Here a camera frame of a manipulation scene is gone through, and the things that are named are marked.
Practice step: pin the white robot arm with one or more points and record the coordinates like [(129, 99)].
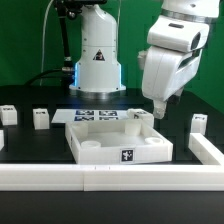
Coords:
[(176, 43)]

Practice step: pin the white sheet with markers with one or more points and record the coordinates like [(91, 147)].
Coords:
[(67, 115)]

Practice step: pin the black camera pole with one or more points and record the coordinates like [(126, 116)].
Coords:
[(70, 9)]

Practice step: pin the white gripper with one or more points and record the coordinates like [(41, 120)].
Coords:
[(164, 73)]

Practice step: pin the white L-shaped obstacle fence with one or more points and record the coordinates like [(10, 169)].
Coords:
[(54, 177)]

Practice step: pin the white square tabletop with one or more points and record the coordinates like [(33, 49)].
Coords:
[(130, 141)]

